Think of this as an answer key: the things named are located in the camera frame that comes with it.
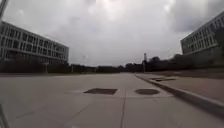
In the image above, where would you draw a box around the row of dark trees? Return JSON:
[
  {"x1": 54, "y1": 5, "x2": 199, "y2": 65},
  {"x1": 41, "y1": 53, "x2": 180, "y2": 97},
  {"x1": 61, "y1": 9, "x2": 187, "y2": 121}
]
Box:
[{"x1": 0, "y1": 53, "x2": 224, "y2": 75}]

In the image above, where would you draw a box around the square dark manhole cover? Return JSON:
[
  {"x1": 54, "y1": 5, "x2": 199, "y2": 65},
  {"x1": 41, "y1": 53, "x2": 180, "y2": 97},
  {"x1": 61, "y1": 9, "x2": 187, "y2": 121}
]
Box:
[{"x1": 83, "y1": 87, "x2": 119, "y2": 96}]

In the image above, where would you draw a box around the pale tower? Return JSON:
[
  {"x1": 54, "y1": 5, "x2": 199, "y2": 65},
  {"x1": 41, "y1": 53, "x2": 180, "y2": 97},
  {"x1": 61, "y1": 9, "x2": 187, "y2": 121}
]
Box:
[{"x1": 143, "y1": 52, "x2": 148, "y2": 73}]

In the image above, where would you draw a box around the round dark manhole cover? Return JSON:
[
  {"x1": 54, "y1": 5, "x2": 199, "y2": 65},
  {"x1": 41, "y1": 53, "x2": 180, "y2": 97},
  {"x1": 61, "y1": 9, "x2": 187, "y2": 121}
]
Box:
[{"x1": 134, "y1": 88, "x2": 161, "y2": 96}]

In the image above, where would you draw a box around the dark flat cover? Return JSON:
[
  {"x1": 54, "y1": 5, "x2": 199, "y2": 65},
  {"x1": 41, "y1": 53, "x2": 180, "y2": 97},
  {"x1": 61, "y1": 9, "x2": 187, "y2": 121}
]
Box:
[{"x1": 149, "y1": 77, "x2": 177, "y2": 83}]

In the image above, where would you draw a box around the grey concrete pavement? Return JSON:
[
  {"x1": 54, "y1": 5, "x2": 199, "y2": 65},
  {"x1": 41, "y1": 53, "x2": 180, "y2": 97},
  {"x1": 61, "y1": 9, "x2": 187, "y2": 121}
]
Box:
[{"x1": 0, "y1": 72, "x2": 224, "y2": 128}]

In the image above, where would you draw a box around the grey concrete kerb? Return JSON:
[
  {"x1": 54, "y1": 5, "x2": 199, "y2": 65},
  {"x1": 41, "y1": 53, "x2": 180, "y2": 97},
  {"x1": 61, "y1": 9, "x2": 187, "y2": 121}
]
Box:
[{"x1": 134, "y1": 74, "x2": 224, "y2": 116}]

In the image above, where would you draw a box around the long pale building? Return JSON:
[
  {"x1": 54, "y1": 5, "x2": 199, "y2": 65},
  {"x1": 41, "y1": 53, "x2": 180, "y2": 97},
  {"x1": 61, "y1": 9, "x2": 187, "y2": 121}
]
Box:
[{"x1": 0, "y1": 20, "x2": 70, "y2": 66}]

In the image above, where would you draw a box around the raised paved strip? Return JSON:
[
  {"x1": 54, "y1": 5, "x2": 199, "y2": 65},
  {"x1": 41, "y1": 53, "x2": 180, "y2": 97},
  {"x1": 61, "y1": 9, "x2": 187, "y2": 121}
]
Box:
[{"x1": 135, "y1": 72, "x2": 224, "y2": 104}]

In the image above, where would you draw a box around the grey multi-storey building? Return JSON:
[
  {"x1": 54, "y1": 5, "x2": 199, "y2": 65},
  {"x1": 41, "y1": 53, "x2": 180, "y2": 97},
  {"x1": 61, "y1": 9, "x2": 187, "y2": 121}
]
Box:
[{"x1": 180, "y1": 10, "x2": 224, "y2": 61}]

